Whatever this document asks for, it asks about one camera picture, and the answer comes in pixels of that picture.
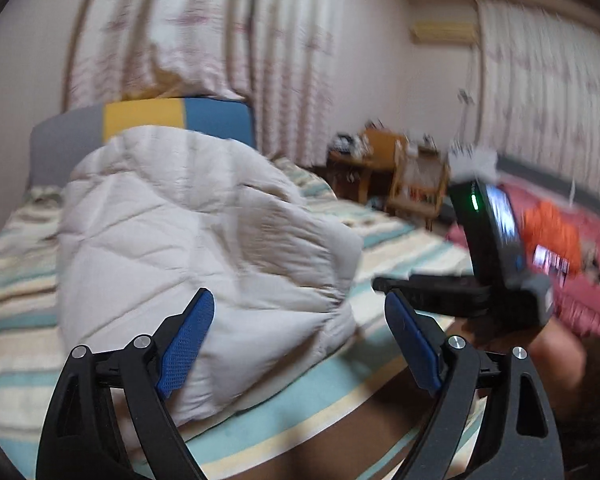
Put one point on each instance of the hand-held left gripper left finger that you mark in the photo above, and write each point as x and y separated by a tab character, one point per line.
185	345

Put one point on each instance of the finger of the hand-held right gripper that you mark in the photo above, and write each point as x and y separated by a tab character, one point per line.
445	294

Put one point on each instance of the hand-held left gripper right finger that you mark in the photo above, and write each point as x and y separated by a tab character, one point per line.
411	342

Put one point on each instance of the white quilted duvet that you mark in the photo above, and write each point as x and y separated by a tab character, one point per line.
205	235

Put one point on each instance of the person's right forearm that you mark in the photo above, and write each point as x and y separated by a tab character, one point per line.
595	410

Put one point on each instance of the person's right hand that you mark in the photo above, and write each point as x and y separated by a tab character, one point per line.
557	360

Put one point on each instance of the orange cloth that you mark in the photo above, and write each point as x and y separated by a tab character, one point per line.
550	235

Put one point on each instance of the rattan shelf rack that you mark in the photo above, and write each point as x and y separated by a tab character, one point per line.
420	180

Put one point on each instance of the wooden desk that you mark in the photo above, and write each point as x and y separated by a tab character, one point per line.
347	175

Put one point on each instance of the wooden chair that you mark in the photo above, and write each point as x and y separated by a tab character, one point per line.
380	145

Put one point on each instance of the striped bed cover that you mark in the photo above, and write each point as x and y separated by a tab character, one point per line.
25	310

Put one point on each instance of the pink patterned wide curtain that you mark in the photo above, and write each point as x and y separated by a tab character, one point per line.
545	85

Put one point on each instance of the grey yellow blue headboard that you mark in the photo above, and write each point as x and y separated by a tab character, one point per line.
140	116

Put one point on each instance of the beige air conditioner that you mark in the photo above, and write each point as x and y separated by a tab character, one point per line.
445	31

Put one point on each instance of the pink patterned hanging curtain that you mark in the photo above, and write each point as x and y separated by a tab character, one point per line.
300	60

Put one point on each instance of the pink patterned draped curtain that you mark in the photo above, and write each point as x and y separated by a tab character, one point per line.
180	25

